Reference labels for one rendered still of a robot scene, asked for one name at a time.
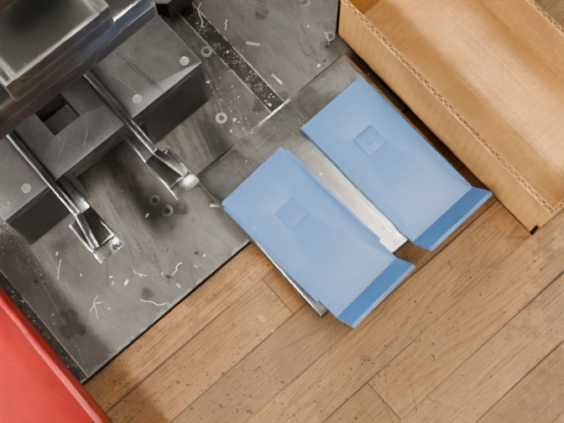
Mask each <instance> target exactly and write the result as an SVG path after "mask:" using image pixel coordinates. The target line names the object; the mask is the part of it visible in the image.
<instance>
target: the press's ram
mask: <svg viewBox="0 0 564 423"><path fill-rule="evenodd" d="M157 16H158V12H157V8H156V6H155V2H154V0H17V1H16V2H15V3H13V4H12V5H11V6H9V7H8V8H6V9H5V10H4V11H2V12H1V13H0V140H1V139H3V138H4V137H5V136H7V135H8V134H9V133H11V132H12V131H13V130H14V129H15V128H16V127H17V126H19V125H20V124H21V123H23V122H24V121H25V120H27V119H28V118H29V117H31V116H32V115H33V114H34V113H36V112H37V111H38V110H39V109H40V108H42V107H43V106H44V105H45V104H47V103H48V102H49V101H51V100H52V99H53V98H55V97H56V96H57V95H59V94H60V93H61V92H62V91H64V90H65V89H66V88H67V87H68V86H70V85H71V84H72V83H73V82H75V81H76V80H77V79H79V78H80V77H81V76H83V75H84V74H85V73H87V72H88V71H89V70H90V69H91V68H92V67H93V66H95V65H96V64H97V63H99V62H100V61H101V60H103V59H104V58H105V57H107V56H108V55H109V54H111V53H112V52H113V51H114V50H115V49H116V48H117V47H119V46H120V45H121V44H123V43H124V42H125V41H127V40H128V39H129V38H131V37H132V36H133V35H134V34H136V33H137V32H138V31H139V30H140V29H142V28H143V27H144V26H145V25H147V24H148V23H149V22H151V21H152V20H153V19H155V18H156V17H157Z"/></svg>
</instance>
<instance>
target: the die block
mask: <svg viewBox="0 0 564 423"><path fill-rule="evenodd" d="M209 100H210V98H209V94H208V90H207V86H206V79H205V76H204V71H203V68H201V69H199V70H198V71H197V72H196V73H195V74H194V75H193V76H191V77H190V78H189V79H188V80H186V81H185V82H184V83H182V84H181V85H180V86H178V87H177V88H176V89H175V90H173V91H172V92H171V93H170V94H169V95H168V96H167V97H165V98H164V99H163V100H162V101H160V102H159V103H158V104H156V105H155V106H154V107H152V108H151V109H150V110H149V111H147V112H146V113H145V114H144V115H143V116H142V117H141V118H139V119H138V120H137V121H136V123H137V124H138V126H139V127H140V128H141V129H142V130H143V131H144V132H145V134H146V135H147V136H148V137H149V138H150V139H151V140H152V142H153V143H154V144H157V143H158V142H159V141H160V140H161V139H162V138H164V137H165V136H166V135H167V134H168V133H170V132H171V131H172V130H174V129H175V128H176V127H177V126H179V125H180V124H181V123H183V122H184V121H185V120H186V119H187V118H188V117H189V116H190V115H192V114H193V113H194V112H196V111H197V110H198V109H199V108H200V107H202V106H203V105H204V104H206V103H207V102H208V101H209ZM66 104H67V105H68V106H69V107H70V108H71V110H72V111H73V112H74V113H75V114H76V115H77V116H78V117H79V115H78V114H77V113H76V111H75V110H74V109H73V108H72V107H71V106H70V105H69V103H68V102H67V101H66V100H65V99H64V98H61V99H60V100H59V101H58V102H57V103H55V104H54V105H53V106H51V107H50V108H49V109H47V110H46V111H45V112H43V113H42V114H41V115H40V116H38V118H39V119H40V120H41V121H42V123H43V122H44V121H46V120H47V119H48V118H50V117H51V116H52V115H54V114H55V113H56V112H58V111H59V110H60V109H61V108H62V107H63V106H64V105H66ZM121 141H123V138H122V137H121V136H120V135H118V136H117V137H116V138H115V139H113V140H112V141H111V142H110V143H108V144H107V145H106V146H104V147H103V148H102V149H100V150H99V151H98V152H97V153H96V154H94V155H93V156H92V157H91V158H90V159H89V160H87V161H86V162H85V163H84V164H82V165H81V166H80V167H78V168H77V169H76V170H75V171H73V172H72V173H71V174H70V175H68V176H67V177H66V178H67V179H68V180H69V181H70V182H71V183H72V185H73V186H74V187H75V188H76V189H77V190H78V191H79V192H80V193H81V194H82V196H83V197H84V198H85V199H86V200H88V199H89V198H90V196H89V195H88V193H87V192H86V190H85V189H84V187H83V186H82V184H81V183H80V181H79V180H78V179H77V178H76V177H77V176H79V175H80V174H81V173H83V172H84V171H85V170H87V169H88V168H89V167H90V166H92V165H93V164H94V163H96V162H97V161H98V160H99V159H100V158H101V157H102V156H103V155H105V154H106V153H107V152H109V151H110V150H111V149H113V148H114V147H115V146H116V145H117V144H119V143H120V142H121ZM70 214H71V212H70V211H69V210H68V209H67V207H66V206H65V205H64V204H63V203H62V201H61V200H60V199H59V198H58V197H57V195H56V194H55V193H54V192H53V191H52V190H50V191H49V192H47V193H46V194H45V195H44V196H42V197H41V198H40V199H38V200H37V201H36V202H35V203H34V204H33V205H32V206H30V207H29V208H28V209H27V210H25V211H24V212H23V213H21V214H20V215H19V216H18V217H16V218H15V219H14V220H12V221H11V222H10V223H9V224H8V225H9V226H10V227H11V228H12V229H13V230H14V231H15V232H16V233H18V234H19V235H20V236H21V237H22V238H23V239H24V240H25V241H26V242H27V243H28V244H30V245H32V244H34V243H35V242H36V241H38V240H39V239H40V238H41V237H43V236H44V235H45V234H46V233H47V232H48V231H49V230H51V229H52V228H53V227H54V226H56V225H57V224H58V223H59V222H61V221H62V220H63V219H65V218H66V217H67V216H68V215H70Z"/></svg>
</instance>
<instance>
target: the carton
mask: <svg viewBox="0 0 564 423"><path fill-rule="evenodd" d="M336 34H337V35H338V36H339V37H340V38H341V39H342V40H343V41H344V42H345V44H346V45H347V46H348V47H349V48H350V49H351V50H352V51H353V52H354V53H355V54H356V55H357V56H358V57H359V58H360V59H361V60H362V61H363V62H364V63H365V64H366V65H367V66H368V67H369V68H370V69H371V71H372V72H373V73H374V74H375V75H376V76H377V77H378V78H379V79H380V80H381V81H382V82H383V83H384V84H385V85H386V86H387V87H388V88H389V89H390V90H391V91H392V92H393V93H394V94H395V95H396V96H397V97H398V98H399V99H400V100H401V101H402V102H403V103H404V104H405V105H406V106H407V107H408V108H409V109H410V110H411V111H412V112H413V113H414V114H415V115H416V116H417V117H418V118H419V119H420V120H421V121H422V122H423V123H424V124H425V126H426V127H427V128H428V129H429V130H430V131H431V132H432V133H433V134H434V135H435V136H436V137H437V138H438V139H439V140H440V141H441V142H442V143H443V144H444V145H445V146H446V147H447V148H448V149H449V150H450V151H451V152H452V154H453V155H454V156H455V157H456V158H457V159H458V160H459V161H460V162H461V163H462V164H463V165H464V166H465V167H466V168H467V169H468V170H469V171H470V172H471V173H472V174H473V175H474V176H475V177H476V178H477V179H478V181H479V182H480V183H481V184H482V185H483V186H484V187H485V188H486V189H487V190H488V191H492V193H493V196H494V197H495V198H496V199H497V200H498V201H499V202H500V203H501V204H502V205H503V206H504V208H505V209H506V210H507V211H508V212H509V213H510V214H511V215H512V216H513V217H514V218H515V219H516V220H517V221H518V222H519V223H520V224H521V225H522V226H523V227H524V228H525V229H526V230H527V231H528V232H529V233H530V234H531V236H534V235H535V234H536V233H537V232H538V231H539V230H540V229H541V228H543V227H544V226H545V225H546V224H547V223H548V222H549V221H550V220H551V219H552V218H553V217H554V216H555V215H556V214H557V213H559V212H560V211H561V210H562V209H563V208H564V29H563V28H562V27H561V26H560V25H559V24H558V23H557V22H556V21H555V20H554V19H553V18H552V17H551V16H550V15H549V14H548V13H547V12H546V11H545V10H544V9H543V8H542V7H541V6H540V5H538V4H537V3H536V2H535V1H534V0H338V4H337V23H336Z"/></svg>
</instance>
